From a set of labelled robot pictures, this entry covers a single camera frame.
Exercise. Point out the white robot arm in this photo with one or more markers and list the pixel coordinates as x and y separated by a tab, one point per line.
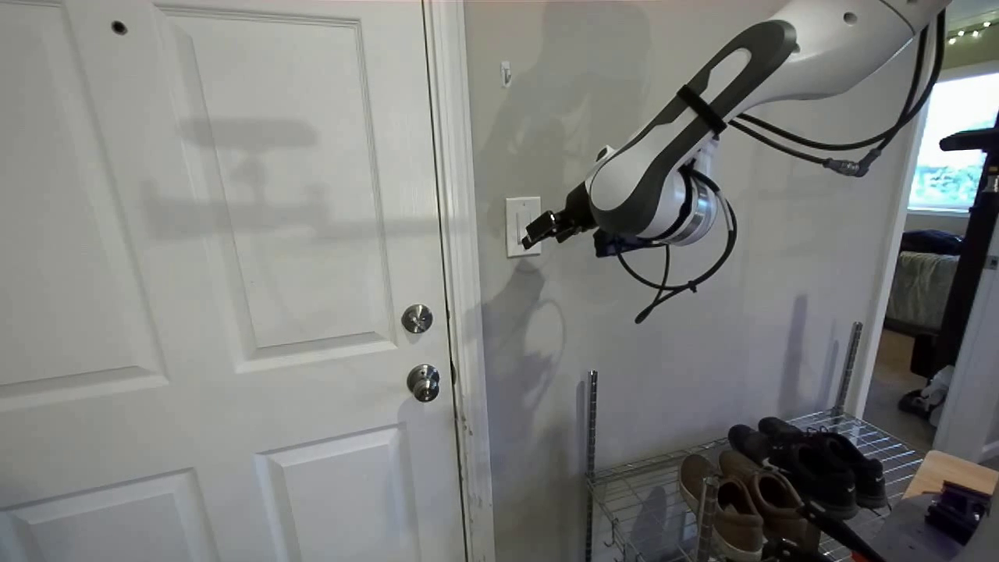
803	51

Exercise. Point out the brown suede shoe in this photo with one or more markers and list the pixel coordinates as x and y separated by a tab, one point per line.
774	501
736	523

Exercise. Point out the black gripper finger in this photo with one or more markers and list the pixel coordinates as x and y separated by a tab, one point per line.
533	241
542	227

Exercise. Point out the metal wire shoe rack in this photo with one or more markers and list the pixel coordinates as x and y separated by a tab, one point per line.
636	511

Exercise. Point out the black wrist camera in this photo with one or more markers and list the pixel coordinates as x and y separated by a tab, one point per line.
610	244

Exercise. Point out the purple black clamp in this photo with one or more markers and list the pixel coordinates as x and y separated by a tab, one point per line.
956	511

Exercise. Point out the silver door knob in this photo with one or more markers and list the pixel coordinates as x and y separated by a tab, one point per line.
422	381

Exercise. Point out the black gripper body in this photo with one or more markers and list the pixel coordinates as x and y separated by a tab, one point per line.
574	216

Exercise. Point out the white wall light switch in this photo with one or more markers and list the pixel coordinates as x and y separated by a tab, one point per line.
521	214

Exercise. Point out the silver deadbolt lock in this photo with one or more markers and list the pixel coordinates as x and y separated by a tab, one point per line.
417	318

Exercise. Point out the white entry door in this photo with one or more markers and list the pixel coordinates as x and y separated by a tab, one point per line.
210	222

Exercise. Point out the black shoe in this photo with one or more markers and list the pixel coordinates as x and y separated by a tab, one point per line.
808	462
869	472

